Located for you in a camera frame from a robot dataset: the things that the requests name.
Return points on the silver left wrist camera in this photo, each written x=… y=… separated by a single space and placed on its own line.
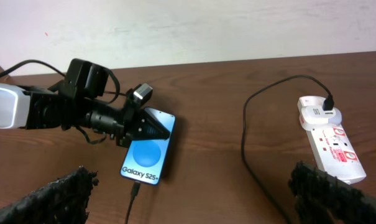
x=142 y=94

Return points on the blue Galaxy smartphone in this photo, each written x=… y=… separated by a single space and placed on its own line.
x=145 y=158

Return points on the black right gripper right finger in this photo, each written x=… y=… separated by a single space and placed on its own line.
x=322 y=198

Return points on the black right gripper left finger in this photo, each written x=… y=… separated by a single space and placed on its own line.
x=64 y=200

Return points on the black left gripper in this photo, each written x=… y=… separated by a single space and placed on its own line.
x=125 y=124

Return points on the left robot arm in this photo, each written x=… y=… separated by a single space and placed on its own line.
x=74 y=102

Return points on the white power strip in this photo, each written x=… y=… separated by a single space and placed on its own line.
x=332 y=149

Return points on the white USB charger adapter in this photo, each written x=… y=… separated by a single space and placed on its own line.
x=313 y=117

